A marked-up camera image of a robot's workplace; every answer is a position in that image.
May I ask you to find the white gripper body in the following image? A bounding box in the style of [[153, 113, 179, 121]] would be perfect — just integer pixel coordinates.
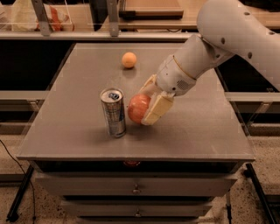
[[156, 55, 196, 96]]

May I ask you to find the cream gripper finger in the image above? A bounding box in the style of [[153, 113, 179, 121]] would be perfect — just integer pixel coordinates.
[[141, 91, 174, 126], [139, 74, 157, 95]]

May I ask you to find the red apple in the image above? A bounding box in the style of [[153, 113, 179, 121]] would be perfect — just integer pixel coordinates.
[[128, 94, 151, 124]]

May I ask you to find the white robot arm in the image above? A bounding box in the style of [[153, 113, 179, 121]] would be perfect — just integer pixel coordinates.
[[140, 0, 280, 125]]

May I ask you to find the silver blue redbull can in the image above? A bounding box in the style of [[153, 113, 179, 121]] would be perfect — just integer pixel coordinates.
[[100, 87, 126, 138]]

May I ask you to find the orange fruit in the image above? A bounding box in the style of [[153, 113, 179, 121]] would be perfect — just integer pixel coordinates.
[[122, 52, 137, 68]]

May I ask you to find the red object inside cabinet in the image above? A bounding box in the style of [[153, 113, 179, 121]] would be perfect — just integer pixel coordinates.
[[123, 161, 141, 167]]

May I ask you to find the grey drawer cabinet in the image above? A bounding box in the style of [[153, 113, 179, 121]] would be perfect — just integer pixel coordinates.
[[19, 44, 254, 224]]

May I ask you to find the orange white plastic bag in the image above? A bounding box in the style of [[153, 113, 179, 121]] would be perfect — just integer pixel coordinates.
[[44, 4, 74, 32]]

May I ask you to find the upper drawer with knob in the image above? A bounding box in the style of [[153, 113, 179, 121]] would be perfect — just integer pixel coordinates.
[[36, 173, 236, 197]]

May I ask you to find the drawer with knob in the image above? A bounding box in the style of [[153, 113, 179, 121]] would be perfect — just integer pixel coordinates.
[[61, 200, 212, 218], [36, 173, 236, 197]]

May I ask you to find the lower drawer with knob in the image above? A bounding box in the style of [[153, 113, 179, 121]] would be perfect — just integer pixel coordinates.
[[61, 200, 212, 218]]

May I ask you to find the black cable on floor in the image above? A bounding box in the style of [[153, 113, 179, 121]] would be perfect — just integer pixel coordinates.
[[0, 139, 38, 224]]

